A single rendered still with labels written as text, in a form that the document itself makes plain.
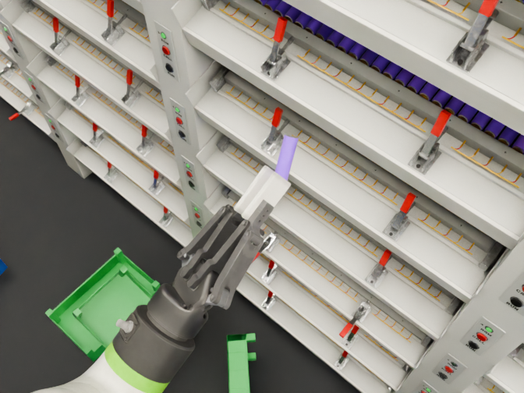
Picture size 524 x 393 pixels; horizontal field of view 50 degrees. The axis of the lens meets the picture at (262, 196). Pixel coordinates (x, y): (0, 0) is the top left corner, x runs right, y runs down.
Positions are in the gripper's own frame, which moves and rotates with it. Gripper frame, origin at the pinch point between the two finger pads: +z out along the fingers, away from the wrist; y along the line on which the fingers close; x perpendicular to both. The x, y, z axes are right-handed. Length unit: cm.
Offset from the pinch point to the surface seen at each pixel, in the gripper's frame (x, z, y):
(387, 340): 63, -10, 17
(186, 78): -1.2, 8.4, 38.9
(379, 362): 78, -18, 27
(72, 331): 43, -73, 99
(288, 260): 47, -10, 41
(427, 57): -1.2, 23.4, -11.3
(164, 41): -8.4, 11.0, 39.4
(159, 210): 46, -27, 105
